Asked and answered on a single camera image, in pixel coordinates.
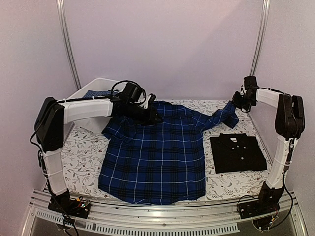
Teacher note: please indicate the floral patterned table mat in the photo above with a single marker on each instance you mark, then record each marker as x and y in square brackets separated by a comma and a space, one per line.
[83, 153]

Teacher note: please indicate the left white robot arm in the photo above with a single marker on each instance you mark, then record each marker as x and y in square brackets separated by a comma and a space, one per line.
[50, 132]

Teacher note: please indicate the right aluminium frame post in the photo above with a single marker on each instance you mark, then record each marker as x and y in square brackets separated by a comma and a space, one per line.
[260, 37]

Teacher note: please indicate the blue plaid long sleeve shirt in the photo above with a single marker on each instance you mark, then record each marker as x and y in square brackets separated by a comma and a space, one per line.
[161, 163]

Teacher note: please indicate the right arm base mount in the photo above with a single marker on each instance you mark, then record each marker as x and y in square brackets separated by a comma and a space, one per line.
[266, 213]

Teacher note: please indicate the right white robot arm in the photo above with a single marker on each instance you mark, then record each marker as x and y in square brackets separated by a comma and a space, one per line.
[289, 125]

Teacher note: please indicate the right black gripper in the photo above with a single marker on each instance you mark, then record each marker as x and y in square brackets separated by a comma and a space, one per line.
[235, 101]

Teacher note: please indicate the aluminium frame post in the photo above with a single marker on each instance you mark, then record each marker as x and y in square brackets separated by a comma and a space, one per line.
[260, 37]
[67, 43]

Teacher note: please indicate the front aluminium rail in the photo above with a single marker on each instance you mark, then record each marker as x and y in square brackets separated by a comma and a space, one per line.
[204, 218]

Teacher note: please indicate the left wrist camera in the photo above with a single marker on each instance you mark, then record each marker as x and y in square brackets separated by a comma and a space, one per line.
[149, 100]

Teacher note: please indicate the blue checked shirt in bin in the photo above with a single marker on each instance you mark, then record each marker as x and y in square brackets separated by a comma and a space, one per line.
[103, 94]

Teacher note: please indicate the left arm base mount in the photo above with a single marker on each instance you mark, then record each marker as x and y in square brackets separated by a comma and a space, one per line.
[63, 204]

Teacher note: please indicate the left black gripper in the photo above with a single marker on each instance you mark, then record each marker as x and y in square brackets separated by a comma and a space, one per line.
[150, 119]

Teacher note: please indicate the left aluminium frame post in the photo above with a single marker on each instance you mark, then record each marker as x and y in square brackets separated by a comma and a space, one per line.
[67, 43]

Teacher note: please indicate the folded black shirt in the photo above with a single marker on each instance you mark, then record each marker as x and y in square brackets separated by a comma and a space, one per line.
[237, 153]

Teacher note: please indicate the white plastic bin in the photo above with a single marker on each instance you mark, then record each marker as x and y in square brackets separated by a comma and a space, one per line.
[94, 114]

